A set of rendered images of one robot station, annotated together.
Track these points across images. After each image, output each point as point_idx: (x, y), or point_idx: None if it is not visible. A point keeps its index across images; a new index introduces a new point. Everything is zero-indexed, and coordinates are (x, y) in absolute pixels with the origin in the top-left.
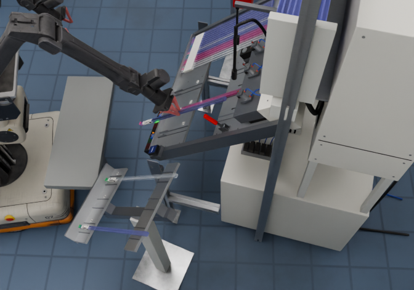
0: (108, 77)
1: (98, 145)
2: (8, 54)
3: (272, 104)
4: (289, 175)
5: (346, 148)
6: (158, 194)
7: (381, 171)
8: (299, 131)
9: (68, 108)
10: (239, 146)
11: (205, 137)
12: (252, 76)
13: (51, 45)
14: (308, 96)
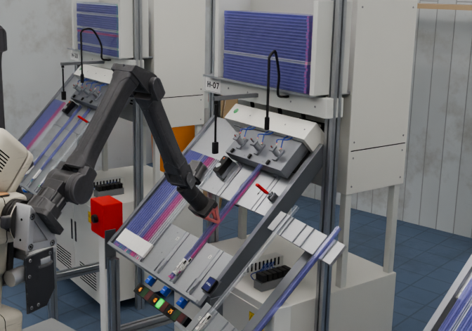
0: (174, 157)
1: None
2: (119, 107)
3: (328, 99)
4: (315, 282)
5: (368, 152)
6: (298, 229)
7: (392, 174)
8: (282, 257)
9: None
10: (252, 289)
11: (260, 220)
12: (260, 150)
13: (160, 85)
14: (343, 83)
